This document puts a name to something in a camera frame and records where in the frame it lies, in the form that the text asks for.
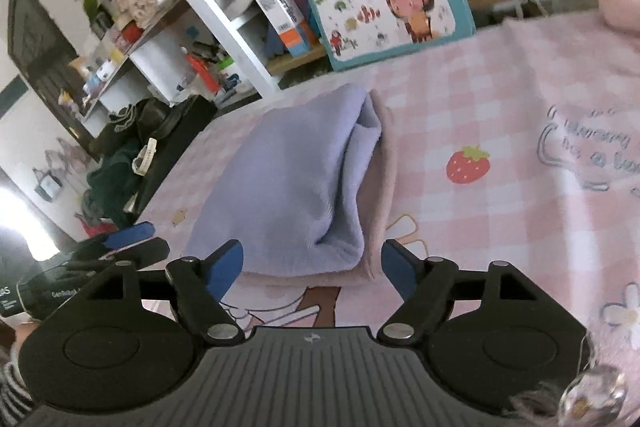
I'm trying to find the small white and orange box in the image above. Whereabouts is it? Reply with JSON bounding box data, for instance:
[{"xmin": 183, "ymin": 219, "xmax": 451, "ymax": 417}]
[{"xmin": 254, "ymin": 0, "xmax": 321, "ymax": 58}]

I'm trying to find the dark clothes pile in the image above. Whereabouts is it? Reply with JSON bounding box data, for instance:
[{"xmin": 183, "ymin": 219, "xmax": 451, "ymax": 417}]
[{"xmin": 82, "ymin": 104, "xmax": 152, "ymax": 229}]

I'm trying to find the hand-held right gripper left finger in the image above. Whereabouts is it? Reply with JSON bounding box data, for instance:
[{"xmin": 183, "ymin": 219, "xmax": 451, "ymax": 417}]
[{"xmin": 87, "ymin": 239, "xmax": 245, "ymax": 344}]

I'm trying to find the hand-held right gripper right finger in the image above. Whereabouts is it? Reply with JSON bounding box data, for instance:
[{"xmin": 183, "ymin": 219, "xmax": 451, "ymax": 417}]
[{"xmin": 377, "ymin": 239, "xmax": 536, "ymax": 344}]

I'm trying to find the pink checked printed mat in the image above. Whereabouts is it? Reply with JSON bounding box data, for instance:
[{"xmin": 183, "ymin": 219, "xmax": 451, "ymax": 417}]
[{"xmin": 140, "ymin": 2, "xmax": 640, "ymax": 410}]

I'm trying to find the black box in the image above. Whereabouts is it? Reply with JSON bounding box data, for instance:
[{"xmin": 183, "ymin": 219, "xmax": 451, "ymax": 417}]
[{"xmin": 135, "ymin": 94, "xmax": 219, "ymax": 214}]

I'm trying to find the white watch strap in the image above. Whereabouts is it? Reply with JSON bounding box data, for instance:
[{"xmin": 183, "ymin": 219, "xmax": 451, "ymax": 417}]
[{"xmin": 131, "ymin": 138, "xmax": 160, "ymax": 176}]

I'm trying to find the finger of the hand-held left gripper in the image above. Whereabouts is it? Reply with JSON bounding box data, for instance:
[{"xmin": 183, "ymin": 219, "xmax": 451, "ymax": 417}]
[
  {"xmin": 97, "ymin": 237, "xmax": 171, "ymax": 269},
  {"xmin": 75, "ymin": 221, "xmax": 155, "ymax": 259}
]

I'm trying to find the lilac and pink sweater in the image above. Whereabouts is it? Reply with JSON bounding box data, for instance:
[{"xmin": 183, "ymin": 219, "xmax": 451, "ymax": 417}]
[{"xmin": 182, "ymin": 83, "xmax": 399, "ymax": 289}]

